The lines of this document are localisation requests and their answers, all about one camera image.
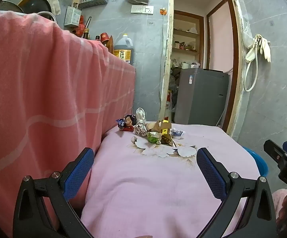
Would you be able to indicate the red capped jar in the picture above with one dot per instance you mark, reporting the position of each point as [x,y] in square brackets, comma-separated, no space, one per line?
[105,38]

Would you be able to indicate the tall dark sauce bottle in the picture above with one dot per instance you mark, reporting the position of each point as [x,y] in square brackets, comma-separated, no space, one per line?
[86,31]

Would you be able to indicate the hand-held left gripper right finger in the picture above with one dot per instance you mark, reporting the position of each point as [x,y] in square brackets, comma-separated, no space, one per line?
[210,173]

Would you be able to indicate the dark blue snack wrapper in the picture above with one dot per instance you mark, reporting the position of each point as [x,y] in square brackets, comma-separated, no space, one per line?
[121,122]

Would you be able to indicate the green crumpled wrapper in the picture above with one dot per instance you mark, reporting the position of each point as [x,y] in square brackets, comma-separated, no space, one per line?
[153,137]

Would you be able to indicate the blue plastic basin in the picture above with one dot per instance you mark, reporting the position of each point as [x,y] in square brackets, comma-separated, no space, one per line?
[258,160]

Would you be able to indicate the red plastic bag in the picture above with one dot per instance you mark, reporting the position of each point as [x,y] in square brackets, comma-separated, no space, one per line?
[80,28]

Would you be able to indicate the yellow brown wrapper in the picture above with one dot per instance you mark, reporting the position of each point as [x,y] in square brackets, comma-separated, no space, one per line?
[164,127]

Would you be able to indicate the white wall socket plate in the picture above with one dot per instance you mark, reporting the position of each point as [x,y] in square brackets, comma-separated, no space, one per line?
[147,10]

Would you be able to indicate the orange wall hook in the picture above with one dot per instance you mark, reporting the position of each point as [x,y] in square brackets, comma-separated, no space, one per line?
[162,11]

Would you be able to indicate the salmon pink checked towel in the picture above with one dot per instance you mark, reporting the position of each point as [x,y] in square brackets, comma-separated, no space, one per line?
[46,91]

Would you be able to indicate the red brown snack wrapper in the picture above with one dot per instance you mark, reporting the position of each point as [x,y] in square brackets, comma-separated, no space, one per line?
[129,122]

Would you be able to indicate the hanging beige cloth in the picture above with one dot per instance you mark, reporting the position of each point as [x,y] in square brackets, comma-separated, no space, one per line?
[54,0]

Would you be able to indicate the brown paper wrapper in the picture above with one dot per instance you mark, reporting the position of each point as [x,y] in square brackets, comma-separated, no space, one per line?
[167,139]

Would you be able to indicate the wooden wall shelf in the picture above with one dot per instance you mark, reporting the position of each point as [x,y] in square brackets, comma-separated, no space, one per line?
[186,41]

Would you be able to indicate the large dark oil jug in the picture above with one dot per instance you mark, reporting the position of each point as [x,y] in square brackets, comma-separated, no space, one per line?
[123,49]

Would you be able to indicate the white printed ribbon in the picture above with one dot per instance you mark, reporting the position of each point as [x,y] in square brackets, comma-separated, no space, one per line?
[140,124]

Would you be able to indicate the wooden door frame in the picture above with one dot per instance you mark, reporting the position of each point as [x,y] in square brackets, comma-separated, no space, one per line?
[234,62]

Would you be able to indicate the pink floral blanket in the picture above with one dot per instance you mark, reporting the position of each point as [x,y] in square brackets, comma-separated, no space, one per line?
[153,186]

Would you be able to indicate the blue white crumpled wrapper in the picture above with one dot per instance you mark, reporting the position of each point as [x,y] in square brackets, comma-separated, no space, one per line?
[178,133]

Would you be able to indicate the black frying pan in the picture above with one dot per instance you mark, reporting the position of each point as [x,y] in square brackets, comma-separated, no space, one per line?
[38,5]

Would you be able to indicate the grey wall rack basket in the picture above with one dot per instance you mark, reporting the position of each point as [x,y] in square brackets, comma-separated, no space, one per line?
[93,0]

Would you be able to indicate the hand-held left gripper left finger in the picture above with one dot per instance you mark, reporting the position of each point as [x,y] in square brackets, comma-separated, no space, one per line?
[81,168]

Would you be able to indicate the amber glass bottle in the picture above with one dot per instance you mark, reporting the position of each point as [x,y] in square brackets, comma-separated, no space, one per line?
[110,44]

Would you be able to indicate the pink fluffy cloth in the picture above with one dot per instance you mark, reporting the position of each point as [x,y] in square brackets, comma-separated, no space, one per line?
[281,195]

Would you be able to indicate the grey washing machine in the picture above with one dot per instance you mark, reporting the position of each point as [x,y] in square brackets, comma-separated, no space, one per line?
[200,96]

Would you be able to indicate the white wall switch plate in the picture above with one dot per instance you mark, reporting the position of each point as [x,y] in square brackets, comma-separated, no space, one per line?
[136,9]

